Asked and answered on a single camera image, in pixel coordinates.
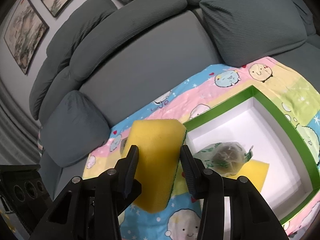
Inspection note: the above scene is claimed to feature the grey throw pillow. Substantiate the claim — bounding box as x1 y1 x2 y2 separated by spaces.
40 90 110 167
200 0 307 67

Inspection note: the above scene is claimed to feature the grey sofa bed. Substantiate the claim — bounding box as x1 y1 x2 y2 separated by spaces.
28 0 320 201

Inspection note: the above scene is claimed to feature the yellow sponge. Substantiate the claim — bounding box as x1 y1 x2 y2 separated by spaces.
121 119 186 213
225 159 270 192

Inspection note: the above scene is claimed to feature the green white box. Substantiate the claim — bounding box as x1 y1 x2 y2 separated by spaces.
184 86 319 224

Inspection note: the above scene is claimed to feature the bagged steel wool scrubber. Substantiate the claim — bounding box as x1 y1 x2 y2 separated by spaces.
194 142 253 177

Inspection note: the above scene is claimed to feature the grey curtain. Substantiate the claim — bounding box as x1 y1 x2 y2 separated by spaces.
0 83 41 165

